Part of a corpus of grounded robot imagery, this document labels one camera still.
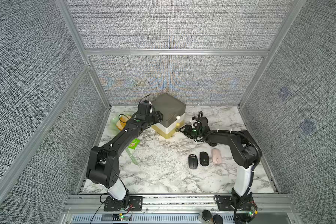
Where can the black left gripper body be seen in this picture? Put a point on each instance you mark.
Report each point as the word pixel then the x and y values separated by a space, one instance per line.
pixel 152 119

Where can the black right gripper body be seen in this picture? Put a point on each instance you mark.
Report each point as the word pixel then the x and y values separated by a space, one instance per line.
pixel 196 132

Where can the grey three-drawer storage box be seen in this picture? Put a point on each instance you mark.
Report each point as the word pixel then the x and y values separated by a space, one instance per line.
pixel 173 111

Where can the pink computer mouse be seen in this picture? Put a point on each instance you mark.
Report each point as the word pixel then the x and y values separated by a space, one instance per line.
pixel 216 156

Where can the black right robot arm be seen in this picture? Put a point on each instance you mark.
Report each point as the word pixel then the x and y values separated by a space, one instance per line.
pixel 248 211

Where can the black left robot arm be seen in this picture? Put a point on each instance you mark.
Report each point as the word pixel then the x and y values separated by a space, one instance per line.
pixel 94 171

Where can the green snack packet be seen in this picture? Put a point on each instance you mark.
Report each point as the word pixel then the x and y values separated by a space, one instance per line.
pixel 133 145

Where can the green scalloped glass plate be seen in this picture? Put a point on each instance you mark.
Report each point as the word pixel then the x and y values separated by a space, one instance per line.
pixel 113 130

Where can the black round knob left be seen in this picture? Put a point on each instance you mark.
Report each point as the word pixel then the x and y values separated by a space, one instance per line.
pixel 205 216

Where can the black round knob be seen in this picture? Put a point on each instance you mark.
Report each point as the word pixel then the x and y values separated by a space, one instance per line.
pixel 217 219
pixel 205 216

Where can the black round knob right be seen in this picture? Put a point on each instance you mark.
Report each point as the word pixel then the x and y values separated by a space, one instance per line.
pixel 217 219

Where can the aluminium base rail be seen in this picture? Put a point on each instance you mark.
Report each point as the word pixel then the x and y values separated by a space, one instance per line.
pixel 175 209

